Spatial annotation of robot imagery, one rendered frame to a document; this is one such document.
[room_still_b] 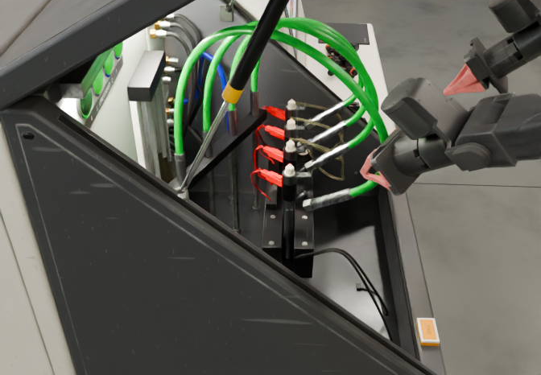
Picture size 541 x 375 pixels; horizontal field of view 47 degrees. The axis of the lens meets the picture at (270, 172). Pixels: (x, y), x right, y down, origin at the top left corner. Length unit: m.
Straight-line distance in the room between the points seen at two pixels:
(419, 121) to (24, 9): 0.51
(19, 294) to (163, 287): 0.20
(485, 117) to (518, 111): 0.04
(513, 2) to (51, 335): 0.88
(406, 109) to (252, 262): 0.27
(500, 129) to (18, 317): 0.69
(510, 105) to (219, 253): 0.39
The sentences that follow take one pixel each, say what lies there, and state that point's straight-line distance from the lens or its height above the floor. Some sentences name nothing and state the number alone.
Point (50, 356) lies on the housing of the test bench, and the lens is 1.02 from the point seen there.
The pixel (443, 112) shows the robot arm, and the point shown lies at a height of 1.40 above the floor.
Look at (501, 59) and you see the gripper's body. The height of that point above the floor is 1.32.
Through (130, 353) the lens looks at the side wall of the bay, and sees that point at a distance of 0.97.
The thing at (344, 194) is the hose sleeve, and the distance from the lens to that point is 1.00.
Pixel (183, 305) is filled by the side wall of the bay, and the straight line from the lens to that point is 0.87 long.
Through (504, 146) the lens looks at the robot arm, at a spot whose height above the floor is 1.40.
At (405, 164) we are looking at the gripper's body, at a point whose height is 1.30.
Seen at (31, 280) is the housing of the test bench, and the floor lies 1.19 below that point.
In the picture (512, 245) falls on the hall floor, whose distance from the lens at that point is 2.83.
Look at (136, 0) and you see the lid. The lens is 0.61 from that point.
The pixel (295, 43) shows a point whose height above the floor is 1.42.
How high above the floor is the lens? 1.79
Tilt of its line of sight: 36 degrees down
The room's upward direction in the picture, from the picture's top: straight up
